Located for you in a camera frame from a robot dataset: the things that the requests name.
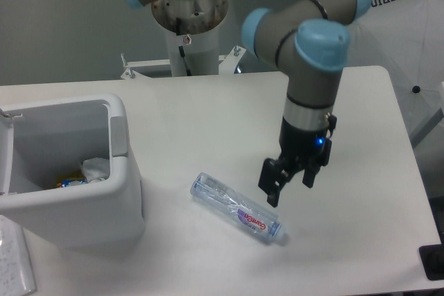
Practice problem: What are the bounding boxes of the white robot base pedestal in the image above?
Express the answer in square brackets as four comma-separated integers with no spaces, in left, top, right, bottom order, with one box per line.
[151,0,228,77]

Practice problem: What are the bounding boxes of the yellow blue snack wrapper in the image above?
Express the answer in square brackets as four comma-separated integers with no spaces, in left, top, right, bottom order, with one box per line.
[56,170,87,189]

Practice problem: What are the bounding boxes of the white umbrella with lettering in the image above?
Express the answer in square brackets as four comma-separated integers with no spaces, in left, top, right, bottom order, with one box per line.
[348,0,443,146]

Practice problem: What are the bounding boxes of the black device at table edge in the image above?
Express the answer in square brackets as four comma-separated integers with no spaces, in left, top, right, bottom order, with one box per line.
[419,244,443,281]

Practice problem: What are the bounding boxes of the right metal table clamp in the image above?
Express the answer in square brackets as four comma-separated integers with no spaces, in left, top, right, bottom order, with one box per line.
[219,45,246,76]

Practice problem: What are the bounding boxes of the black cable on pedestal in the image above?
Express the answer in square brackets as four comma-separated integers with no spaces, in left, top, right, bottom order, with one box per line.
[175,17,192,77]

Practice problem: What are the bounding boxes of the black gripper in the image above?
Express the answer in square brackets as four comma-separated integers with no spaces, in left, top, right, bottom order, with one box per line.
[258,118,328,207]

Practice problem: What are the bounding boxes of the white notepad with writing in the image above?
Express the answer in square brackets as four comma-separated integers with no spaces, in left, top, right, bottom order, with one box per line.
[1,216,37,295]

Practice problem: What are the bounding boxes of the left metal table clamp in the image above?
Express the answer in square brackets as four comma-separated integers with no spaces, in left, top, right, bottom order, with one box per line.
[120,53,172,79]

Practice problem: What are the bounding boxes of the metal table clamp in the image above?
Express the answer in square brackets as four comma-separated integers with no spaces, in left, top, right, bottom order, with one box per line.
[219,45,246,76]
[120,53,172,79]

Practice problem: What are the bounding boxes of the white tissue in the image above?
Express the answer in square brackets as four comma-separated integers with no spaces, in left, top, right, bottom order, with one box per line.
[80,157,110,183]

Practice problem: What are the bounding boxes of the white trash can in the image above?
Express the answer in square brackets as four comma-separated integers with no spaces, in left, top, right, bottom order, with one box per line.
[1,94,145,248]

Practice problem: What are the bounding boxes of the clear plastic water bottle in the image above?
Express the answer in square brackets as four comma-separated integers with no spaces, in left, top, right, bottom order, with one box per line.
[190,173,286,244]

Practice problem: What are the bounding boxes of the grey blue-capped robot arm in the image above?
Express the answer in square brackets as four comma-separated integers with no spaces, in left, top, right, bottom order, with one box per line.
[126,0,372,207]

